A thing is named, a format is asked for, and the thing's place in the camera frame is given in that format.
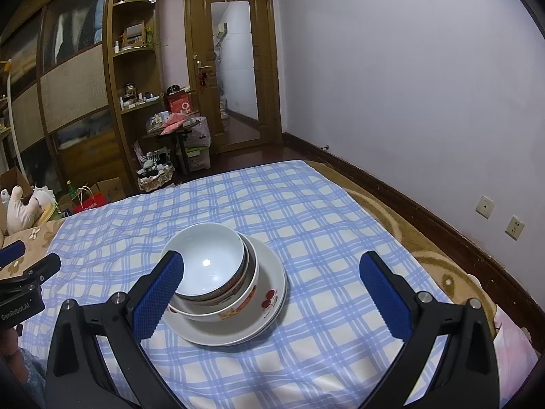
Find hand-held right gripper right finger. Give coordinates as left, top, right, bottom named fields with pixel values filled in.
left=359, top=251, right=502, bottom=409

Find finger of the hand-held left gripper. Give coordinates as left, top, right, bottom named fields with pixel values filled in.
left=0, top=240, right=27, bottom=269
left=0, top=252, right=61, bottom=285

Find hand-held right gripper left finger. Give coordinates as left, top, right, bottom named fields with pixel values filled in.
left=45, top=251, right=185, bottom=409

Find white bowl with orange print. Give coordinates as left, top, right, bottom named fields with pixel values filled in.
left=168, top=243, right=261, bottom=323

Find small red patterned bowl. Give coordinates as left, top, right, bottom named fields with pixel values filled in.
left=161, top=223, right=248, bottom=303

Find large white cherry plate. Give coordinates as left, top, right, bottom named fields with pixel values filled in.
left=164, top=237, right=287, bottom=347

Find person's left forearm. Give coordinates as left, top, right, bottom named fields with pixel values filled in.
left=0, top=326, right=28, bottom=393

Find white plush toy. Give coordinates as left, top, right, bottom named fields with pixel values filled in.
left=0, top=184, right=57, bottom=234

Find green yellow plush toy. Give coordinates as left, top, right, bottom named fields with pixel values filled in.
left=38, top=204, right=64, bottom=223

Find person's blue clothing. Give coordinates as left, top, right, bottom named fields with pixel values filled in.
left=17, top=345, right=47, bottom=407

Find open cardboard box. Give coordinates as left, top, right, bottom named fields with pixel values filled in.
left=0, top=167, right=35, bottom=199

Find red gift bag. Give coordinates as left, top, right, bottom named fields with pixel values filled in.
left=70, top=185, right=108, bottom=214

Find large cardboard box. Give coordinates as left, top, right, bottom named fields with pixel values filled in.
left=87, top=177, right=126, bottom=203

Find white pole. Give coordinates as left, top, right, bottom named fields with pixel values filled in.
left=3, top=62, right=27, bottom=180

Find wicker basket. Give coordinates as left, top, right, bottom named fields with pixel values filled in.
left=136, top=147, right=176, bottom=192

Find blue checked blanket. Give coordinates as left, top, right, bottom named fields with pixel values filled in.
left=19, top=160, right=452, bottom=409

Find pink cloth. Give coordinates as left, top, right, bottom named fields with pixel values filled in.
left=494, top=307, right=538, bottom=376

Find small side table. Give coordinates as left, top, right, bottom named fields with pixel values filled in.
left=142, top=119, right=203, bottom=175

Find white printed carton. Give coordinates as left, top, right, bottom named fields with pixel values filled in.
left=184, top=116, right=212, bottom=172

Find wooden wardrobe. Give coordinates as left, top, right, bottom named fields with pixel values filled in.
left=0, top=0, right=128, bottom=205

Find pink papers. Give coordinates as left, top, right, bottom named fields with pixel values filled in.
left=159, top=111, right=192, bottom=137

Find wooden corner shelf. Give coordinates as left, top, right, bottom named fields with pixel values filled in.
left=108, top=0, right=169, bottom=188

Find red box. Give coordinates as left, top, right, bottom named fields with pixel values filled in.
left=165, top=89, right=193, bottom=116

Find wooden door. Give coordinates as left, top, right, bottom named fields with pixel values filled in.
left=184, top=0, right=284, bottom=156

